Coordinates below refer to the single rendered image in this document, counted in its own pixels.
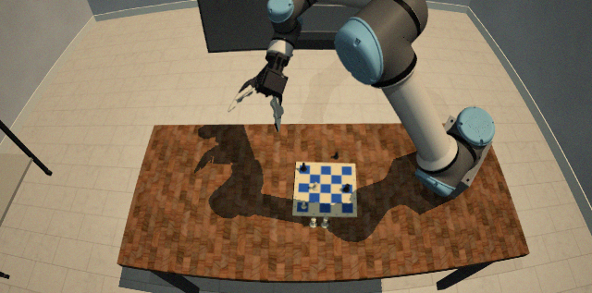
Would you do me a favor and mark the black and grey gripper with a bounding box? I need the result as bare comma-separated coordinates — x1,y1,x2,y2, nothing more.
228,52,290,132

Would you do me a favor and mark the blue and cream chessboard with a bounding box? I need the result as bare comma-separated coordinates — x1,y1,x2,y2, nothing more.
292,162,357,217

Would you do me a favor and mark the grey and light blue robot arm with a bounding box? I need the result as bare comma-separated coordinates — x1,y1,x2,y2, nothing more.
266,0,495,197

